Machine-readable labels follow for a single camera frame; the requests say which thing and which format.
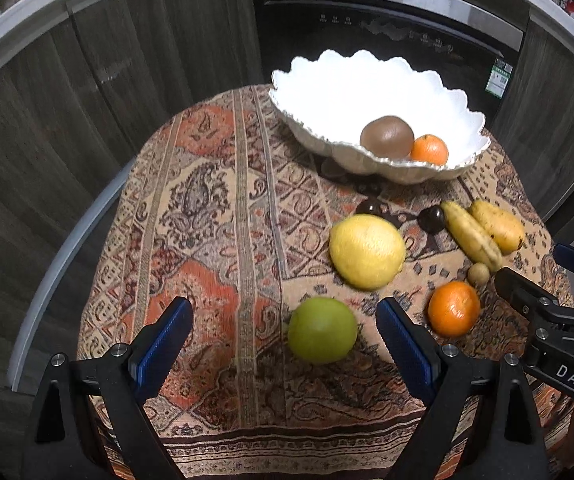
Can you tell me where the white scalloped bowl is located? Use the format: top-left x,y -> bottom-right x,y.
268,50 -> 488,184

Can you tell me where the orange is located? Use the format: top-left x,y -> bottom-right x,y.
427,281 -> 482,338

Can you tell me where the patterned paisley tablecloth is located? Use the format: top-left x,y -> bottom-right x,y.
76,84 -> 574,480

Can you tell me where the green energy label sticker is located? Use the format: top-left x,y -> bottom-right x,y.
484,59 -> 514,96

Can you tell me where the yellow lemon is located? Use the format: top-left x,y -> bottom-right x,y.
329,214 -> 407,290

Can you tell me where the dark wood cabinet door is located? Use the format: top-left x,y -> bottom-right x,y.
0,10 -> 133,411
492,15 -> 574,221
70,0 -> 263,161

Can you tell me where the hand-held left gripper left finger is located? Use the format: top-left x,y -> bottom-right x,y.
20,296 -> 194,480

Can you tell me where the small yellow banana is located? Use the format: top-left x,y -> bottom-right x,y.
440,201 -> 504,271

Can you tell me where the yellow pear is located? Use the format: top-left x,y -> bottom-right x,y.
469,200 -> 526,255

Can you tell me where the tan longan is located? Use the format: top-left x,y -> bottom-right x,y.
468,262 -> 491,286

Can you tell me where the small mandarin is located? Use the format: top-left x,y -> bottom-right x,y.
410,134 -> 449,165

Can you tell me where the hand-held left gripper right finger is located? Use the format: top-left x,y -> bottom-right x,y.
376,296 -> 552,480

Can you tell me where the black built-in dishwasher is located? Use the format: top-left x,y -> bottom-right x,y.
252,0 -> 530,126

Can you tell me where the grey countertop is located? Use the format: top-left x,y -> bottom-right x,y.
0,0 -> 574,106

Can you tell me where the dark brown round fruit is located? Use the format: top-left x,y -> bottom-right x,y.
418,207 -> 448,234
357,198 -> 385,218

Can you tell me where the brown kiwi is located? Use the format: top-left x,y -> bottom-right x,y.
360,115 -> 415,158

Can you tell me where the green apple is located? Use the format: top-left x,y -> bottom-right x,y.
287,296 -> 358,365

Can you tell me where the grey metal plinth strip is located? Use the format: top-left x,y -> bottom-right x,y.
10,155 -> 135,393

